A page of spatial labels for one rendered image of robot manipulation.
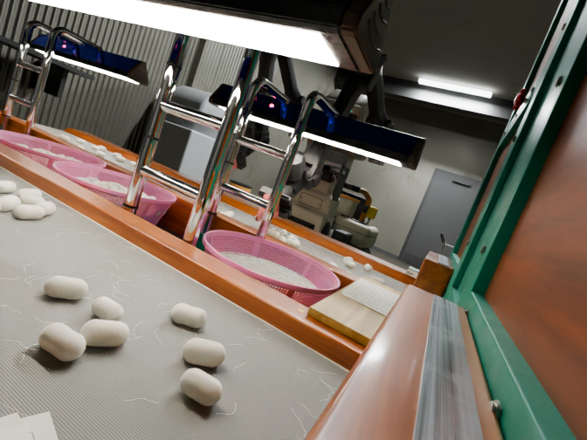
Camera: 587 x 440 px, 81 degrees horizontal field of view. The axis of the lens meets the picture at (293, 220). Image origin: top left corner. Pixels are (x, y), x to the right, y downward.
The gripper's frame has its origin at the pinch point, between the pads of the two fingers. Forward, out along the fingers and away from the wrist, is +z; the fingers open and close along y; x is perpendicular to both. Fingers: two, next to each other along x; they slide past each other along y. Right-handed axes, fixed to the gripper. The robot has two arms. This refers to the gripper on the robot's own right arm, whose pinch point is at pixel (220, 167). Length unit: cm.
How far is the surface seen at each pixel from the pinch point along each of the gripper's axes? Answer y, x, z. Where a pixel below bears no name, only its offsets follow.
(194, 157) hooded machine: -166, 120, -125
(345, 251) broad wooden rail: 55, 10, 5
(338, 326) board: 73, -35, 54
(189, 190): 41, -38, 47
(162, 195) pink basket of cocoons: 11.9, -15.0, 33.6
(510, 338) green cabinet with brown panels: 85, -52, 59
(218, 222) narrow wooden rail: 30.7, -13.8, 32.9
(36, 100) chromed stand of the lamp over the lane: -52, -24, 27
